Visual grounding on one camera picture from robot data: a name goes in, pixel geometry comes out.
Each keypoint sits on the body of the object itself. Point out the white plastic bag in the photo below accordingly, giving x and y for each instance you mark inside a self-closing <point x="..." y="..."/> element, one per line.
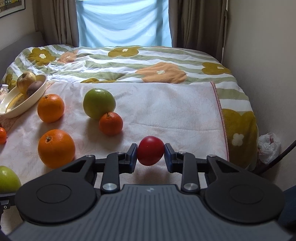
<point x="269" y="148"/>

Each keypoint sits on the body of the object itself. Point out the framed wall picture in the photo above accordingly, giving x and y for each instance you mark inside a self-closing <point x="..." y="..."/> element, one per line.
<point x="8" y="7"/>

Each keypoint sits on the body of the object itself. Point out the red tomato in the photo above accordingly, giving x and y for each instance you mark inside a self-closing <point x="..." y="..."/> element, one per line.
<point x="150" y="150"/>

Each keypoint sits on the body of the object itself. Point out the small white bottle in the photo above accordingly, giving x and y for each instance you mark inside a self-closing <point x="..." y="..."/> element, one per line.
<point x="4" y="90"/>

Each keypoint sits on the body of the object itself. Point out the right brown curtain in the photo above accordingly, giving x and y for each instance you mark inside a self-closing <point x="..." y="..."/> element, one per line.
<point x="198" y="25"/>

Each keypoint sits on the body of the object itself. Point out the left brown curtain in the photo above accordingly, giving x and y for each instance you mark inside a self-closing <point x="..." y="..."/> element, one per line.
<point x="57" y="21"/>

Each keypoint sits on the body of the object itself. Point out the large orange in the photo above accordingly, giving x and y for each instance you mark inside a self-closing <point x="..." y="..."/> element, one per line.
<point x="56" y="148"/>

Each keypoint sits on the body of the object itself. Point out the light blue window cloth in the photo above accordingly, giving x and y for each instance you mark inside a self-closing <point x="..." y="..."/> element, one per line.
<point x="123" y="23"/>

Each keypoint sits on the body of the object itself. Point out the floral striped quilt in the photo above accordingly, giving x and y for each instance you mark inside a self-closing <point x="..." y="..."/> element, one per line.
<point x="65" y="63"/>

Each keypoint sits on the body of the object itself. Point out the small tangerine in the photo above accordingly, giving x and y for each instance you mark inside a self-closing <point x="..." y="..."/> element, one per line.
<point x="3" y="136"/>
<point x="111" y="124"/>

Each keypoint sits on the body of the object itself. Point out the grey headboard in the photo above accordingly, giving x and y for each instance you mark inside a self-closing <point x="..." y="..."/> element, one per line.
<point x="9" y="53"/>

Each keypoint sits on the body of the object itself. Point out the small green apple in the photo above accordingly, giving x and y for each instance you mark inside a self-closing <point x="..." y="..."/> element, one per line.
<point x="9" y="182"/>

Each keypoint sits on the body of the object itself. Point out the cream oval bowl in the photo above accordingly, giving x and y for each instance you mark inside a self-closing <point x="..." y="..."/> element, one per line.
<point x="15" y="103"/>

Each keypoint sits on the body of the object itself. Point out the brown curtain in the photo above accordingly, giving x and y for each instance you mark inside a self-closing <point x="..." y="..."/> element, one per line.
<point x="57" y="21"/>
<point x="198" y="25"/>

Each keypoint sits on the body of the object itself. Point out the white pink towel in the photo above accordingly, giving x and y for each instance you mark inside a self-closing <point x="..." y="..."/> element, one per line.
<point x="188" y="117"/>

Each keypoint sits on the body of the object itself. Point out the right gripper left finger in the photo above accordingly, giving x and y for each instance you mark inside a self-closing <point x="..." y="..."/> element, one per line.
<point x="88" y="166"/>

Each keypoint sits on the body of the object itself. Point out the large green apple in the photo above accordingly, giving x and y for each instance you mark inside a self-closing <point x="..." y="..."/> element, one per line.
<point x="98" y="102"/>

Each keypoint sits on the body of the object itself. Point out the brown kiwi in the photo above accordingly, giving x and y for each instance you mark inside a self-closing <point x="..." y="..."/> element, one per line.
<point x="33" y="88"/>

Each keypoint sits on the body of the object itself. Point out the orange far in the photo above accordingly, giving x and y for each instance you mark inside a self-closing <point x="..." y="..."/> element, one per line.
<point x="50" y="108"/>

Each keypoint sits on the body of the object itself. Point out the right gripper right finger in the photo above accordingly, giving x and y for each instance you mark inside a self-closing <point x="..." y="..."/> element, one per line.
<point x="190" y="166"/>

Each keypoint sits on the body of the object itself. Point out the wrinkled brown apple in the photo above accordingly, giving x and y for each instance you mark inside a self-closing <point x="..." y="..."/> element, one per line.
<point x="24" y="81"/>

